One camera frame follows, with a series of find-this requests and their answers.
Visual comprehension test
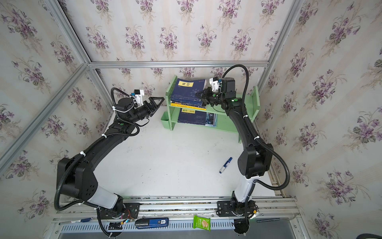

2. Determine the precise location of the sci-fi cover magazine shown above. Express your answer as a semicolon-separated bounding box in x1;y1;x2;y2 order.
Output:
205;113;217;127

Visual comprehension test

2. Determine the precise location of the blue pen on rail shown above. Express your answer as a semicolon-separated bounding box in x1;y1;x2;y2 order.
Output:
59;217;93;225

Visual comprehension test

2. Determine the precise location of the blue white marker pen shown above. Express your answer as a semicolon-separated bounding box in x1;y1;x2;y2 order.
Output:
219;157;233;174

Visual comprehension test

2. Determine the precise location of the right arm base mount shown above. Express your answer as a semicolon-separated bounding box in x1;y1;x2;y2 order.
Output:
216;200;258;217

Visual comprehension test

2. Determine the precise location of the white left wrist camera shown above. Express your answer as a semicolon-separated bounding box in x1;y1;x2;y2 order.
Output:
131;89;145;108

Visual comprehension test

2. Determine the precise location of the green wooden bookshelf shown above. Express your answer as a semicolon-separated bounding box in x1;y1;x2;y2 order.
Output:
165;75;261;134

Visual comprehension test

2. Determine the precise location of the green snack packet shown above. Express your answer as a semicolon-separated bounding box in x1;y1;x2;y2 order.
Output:
193;215;211;232

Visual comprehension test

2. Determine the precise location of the dark blue thick book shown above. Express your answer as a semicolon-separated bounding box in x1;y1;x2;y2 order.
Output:
178;109;207;125

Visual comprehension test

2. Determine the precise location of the blue book yellow label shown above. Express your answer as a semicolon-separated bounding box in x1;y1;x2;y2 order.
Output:
170;97;206;107

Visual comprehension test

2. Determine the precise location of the black cover book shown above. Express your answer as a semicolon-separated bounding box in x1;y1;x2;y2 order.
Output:
170;102;207;110

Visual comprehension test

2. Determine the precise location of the green pen holder cup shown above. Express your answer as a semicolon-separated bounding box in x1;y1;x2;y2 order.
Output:
161;112;171;130

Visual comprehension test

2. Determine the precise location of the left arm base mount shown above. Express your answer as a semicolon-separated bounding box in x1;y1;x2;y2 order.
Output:
97;203;140;220

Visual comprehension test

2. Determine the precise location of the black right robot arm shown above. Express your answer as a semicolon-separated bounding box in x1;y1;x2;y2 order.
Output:
196;64;290;208

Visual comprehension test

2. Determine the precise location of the yellow cartoon cover book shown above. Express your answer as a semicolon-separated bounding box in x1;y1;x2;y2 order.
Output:
170;104;207;112

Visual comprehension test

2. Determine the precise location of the blue black handheld device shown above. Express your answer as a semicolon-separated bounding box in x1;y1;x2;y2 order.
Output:
135;218;169;230

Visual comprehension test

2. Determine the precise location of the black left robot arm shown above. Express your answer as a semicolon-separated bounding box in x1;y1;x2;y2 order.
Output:
54;87;165;218

